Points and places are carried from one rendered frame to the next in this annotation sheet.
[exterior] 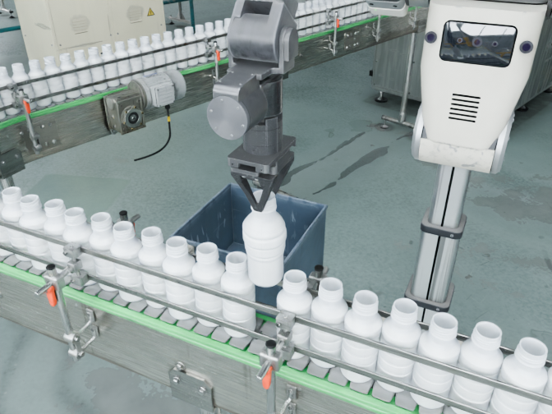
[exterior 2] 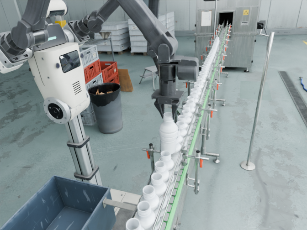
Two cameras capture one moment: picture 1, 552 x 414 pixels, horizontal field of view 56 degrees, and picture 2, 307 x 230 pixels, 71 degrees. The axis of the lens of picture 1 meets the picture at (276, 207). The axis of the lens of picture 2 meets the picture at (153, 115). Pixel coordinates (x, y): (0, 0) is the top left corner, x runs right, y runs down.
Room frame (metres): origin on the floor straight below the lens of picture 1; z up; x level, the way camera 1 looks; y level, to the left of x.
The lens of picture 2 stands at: (0.79, 0.71, 1.67)
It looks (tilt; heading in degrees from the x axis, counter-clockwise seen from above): 28 degrees down; 266
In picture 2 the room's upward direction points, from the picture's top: 4 degrees counter-clockwise
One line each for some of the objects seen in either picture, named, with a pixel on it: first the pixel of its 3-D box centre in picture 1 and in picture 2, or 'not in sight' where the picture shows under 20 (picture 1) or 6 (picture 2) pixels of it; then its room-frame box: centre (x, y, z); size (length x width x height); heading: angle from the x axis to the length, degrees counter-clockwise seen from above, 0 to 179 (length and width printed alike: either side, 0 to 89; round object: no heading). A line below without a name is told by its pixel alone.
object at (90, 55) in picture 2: not in sight; (76, 56); (1.61, -2.62, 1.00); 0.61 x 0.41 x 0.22; 72
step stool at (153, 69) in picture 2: not in sight; (154, 75); (0.37, -3.83, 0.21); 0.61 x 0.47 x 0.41; 118
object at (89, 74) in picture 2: not in sight; (80, 71); (1.60, -2.63, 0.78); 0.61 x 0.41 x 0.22; 72
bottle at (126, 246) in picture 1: (129, 261); (145, 224); (0.81, 0.29, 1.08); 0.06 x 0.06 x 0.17
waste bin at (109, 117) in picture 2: not in sight; (108, 108); (1.22, -2.16, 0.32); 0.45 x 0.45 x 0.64
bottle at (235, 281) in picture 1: (238, 294); (166, 170); (0.71, 0.07, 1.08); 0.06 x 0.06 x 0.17
